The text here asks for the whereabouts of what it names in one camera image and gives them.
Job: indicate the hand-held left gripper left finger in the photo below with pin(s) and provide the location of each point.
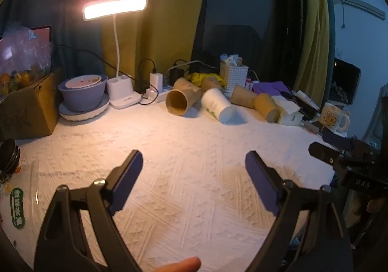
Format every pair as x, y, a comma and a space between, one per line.
128, 178

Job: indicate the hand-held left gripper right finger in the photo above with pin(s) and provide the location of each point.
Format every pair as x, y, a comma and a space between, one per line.
260, 179

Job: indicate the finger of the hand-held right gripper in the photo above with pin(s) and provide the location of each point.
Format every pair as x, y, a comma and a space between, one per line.
336, 140
322, 152

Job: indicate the white paper cup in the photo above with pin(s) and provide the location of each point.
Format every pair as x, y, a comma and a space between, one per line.
216, 105

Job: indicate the large brown paper cup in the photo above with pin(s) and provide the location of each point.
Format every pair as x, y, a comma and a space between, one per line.
182, 97

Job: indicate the person's left hand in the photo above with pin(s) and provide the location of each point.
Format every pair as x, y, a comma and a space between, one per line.
178, 265

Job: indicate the white mug with yellow print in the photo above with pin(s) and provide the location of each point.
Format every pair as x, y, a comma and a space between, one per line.
330, 117

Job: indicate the white tissue box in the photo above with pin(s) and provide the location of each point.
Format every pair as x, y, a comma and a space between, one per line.
288, 111

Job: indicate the dark monitor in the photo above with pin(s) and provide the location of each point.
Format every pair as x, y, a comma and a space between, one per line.
345, 81

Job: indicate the white textured tablecloth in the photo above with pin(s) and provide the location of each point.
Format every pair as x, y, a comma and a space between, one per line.
194, 144

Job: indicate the purple rimmed plate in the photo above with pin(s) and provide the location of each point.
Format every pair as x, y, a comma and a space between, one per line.
83, 113

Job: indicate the purple cloth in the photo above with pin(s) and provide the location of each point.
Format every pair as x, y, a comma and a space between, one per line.
269, 88

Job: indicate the white power strip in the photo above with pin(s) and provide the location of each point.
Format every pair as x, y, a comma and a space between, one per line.
159, 94

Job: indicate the purple bowl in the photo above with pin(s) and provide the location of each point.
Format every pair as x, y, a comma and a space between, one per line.
83, 94

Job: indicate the white charger plug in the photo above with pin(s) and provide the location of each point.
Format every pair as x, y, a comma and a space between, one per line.
156, 79

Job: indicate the white dish with red dots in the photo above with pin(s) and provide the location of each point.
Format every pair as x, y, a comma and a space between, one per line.
81, 81

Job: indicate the white woven basket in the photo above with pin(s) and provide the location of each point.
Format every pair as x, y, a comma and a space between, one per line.
233, 75

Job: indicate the yellow curtain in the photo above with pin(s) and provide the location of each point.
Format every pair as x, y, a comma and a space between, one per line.
157, 23
316, 32

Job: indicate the clear bag with green label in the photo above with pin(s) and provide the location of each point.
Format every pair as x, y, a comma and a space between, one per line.
18, 199

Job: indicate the black power adapter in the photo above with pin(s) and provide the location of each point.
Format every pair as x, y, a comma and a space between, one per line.
176, 75

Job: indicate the yellow bananas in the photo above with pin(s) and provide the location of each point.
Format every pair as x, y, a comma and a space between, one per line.
197, 78

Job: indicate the cardboard box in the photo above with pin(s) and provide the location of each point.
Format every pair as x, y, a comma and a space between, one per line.
30, 108

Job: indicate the white air conditioner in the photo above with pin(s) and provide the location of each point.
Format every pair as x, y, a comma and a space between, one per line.
360, 5

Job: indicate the dark window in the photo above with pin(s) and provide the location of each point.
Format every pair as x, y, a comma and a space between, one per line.
242, 17

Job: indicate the plastic bag of oranges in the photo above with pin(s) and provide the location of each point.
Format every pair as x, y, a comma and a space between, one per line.
21, 59

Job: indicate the white desk lamp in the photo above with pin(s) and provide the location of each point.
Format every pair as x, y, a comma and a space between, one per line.
116, 8

